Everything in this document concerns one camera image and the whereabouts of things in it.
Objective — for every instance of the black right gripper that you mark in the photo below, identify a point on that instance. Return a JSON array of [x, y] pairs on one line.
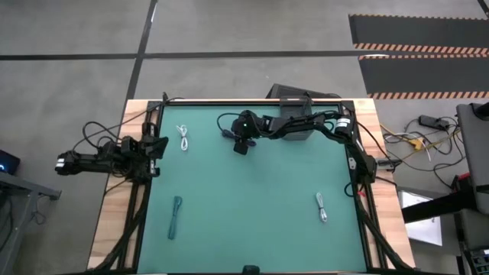
[[248, 126]]

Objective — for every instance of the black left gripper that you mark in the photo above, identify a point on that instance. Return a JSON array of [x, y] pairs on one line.
[[133, 148]]

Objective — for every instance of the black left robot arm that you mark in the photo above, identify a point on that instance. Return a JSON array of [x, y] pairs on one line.
[[88, 164]]

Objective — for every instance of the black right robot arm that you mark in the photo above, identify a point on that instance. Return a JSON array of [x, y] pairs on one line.
[[355, 153]]

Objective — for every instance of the grey plastic bin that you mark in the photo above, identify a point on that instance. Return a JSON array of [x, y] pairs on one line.
[[292, 107]]

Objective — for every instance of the green table mat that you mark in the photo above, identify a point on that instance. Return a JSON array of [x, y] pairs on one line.
[[248, 198]]

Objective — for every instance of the grey metal side table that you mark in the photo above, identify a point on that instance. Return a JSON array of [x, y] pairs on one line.
[[23, 185]]

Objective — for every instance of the black monitor with blue light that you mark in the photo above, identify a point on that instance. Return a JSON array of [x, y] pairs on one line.
[[7, 162]]

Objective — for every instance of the black hazard-striped floor mat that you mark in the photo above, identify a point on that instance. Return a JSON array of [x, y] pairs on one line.
[[420, 30], [420, 74]]

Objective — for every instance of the black power strip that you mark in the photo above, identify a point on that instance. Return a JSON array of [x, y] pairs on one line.
[[433, 122]]

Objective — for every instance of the white paper sheet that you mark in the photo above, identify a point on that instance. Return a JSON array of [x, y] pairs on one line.
[[420, 229]]

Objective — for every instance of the black slanted bar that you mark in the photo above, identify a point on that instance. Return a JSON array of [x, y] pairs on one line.
[[435, 208]]

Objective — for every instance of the grey cart panel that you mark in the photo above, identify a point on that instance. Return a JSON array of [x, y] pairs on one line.
[[473, 153]]

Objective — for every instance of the black controller box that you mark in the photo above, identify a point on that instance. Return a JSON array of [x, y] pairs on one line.
[[477, 261]]

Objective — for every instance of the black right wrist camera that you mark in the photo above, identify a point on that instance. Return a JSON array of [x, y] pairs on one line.
[[240, 147]]

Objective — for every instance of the black table-level camera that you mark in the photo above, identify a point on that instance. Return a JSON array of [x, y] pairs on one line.
[[250, 269]]

